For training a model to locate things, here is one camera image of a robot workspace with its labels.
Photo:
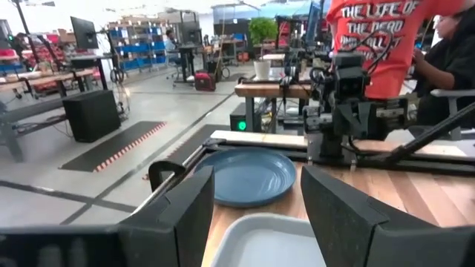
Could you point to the grey plastic tray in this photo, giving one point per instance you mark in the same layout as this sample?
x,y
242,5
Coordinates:
x,y
267,244

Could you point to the large black box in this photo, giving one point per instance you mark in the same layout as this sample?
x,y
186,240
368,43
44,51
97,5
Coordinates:
x,y
91,115

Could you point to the black mat striped edge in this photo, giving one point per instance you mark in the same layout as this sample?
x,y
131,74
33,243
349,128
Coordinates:
x,y
115,146

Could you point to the black computer green light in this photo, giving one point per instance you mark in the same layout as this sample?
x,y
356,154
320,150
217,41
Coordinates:
x,y
241,124

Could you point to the black frame clamp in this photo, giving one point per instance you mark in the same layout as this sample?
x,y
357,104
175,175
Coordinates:
x,y
163,168

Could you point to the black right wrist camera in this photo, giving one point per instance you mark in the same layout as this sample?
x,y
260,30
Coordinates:
x,y
350,79

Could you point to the grey metal bench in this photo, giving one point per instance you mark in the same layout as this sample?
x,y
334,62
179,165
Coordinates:
x,y
8,141

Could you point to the shelf with blue bins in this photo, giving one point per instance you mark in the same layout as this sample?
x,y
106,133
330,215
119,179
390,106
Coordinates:
x,y
139,48

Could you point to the person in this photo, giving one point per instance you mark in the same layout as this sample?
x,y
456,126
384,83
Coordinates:
x,y
171,44
393,83
445,63

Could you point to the long wooden workbench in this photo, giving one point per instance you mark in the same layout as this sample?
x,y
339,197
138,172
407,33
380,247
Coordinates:
x,y
44,78

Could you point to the black computer monitor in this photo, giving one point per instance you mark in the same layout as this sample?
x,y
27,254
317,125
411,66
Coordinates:
x,y
84,33

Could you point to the red bag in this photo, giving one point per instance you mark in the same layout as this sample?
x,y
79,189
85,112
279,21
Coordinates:
x,y
205,81

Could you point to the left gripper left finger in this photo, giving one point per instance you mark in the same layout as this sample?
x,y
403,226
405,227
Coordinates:
x,y
178,222

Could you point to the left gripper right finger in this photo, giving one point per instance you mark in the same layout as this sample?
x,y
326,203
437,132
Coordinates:
x,y
341,222

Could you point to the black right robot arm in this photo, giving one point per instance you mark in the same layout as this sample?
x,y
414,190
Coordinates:
x,y
330,147

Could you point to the grey chair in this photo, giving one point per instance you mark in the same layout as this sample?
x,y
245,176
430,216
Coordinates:
x,y
453,93

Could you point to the blue round plate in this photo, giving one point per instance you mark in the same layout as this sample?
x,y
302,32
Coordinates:
x,y
248,178

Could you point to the potted plant white pot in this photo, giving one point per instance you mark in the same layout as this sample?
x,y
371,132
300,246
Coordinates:
x,y
262,33

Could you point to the black monitor desk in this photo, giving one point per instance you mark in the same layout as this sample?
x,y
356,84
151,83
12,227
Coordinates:
x,y
89,59

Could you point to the workbench with black legs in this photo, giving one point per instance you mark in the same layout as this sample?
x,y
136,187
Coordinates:
x,y
259,90

